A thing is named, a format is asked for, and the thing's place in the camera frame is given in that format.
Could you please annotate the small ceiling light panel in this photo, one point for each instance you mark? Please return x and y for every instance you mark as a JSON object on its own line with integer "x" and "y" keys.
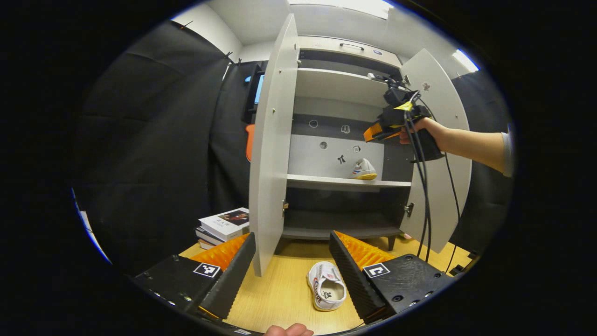
{"x": 465, "y": 60}

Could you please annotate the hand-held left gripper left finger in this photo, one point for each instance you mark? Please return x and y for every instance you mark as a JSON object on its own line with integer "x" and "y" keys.
{"x": 233, "y": 280}

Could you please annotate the white cabinet door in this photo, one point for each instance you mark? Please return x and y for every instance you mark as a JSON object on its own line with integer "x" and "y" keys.
{"x": 270, "y": 163}
{"x": 440, "y": 200}

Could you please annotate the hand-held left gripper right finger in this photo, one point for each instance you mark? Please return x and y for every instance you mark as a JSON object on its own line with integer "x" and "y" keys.
{"x": 354, "y": 284}

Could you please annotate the black backdrop cloth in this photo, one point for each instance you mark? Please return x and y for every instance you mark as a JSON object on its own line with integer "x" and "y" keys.
{"x": 154, "y": 140}

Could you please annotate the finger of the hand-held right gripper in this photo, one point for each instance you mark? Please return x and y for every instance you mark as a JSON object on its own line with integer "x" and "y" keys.
{"x": 375, "y": 132}

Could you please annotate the large ceiling light panel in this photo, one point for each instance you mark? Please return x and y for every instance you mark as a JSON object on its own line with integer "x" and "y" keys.
{"x": 354, "y": 7}

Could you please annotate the white canvas shoe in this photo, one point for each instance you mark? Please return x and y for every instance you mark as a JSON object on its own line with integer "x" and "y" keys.
{"x": 364, "y": 169}
{"x": 322, "y": 282}

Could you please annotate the white shoe cabinet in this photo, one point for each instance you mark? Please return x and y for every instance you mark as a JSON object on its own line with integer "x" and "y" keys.
{"x": 336, "y": 86}

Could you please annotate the white book with photo cover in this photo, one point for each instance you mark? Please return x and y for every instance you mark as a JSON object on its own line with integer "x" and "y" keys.
{"x": 224, "y": 221}

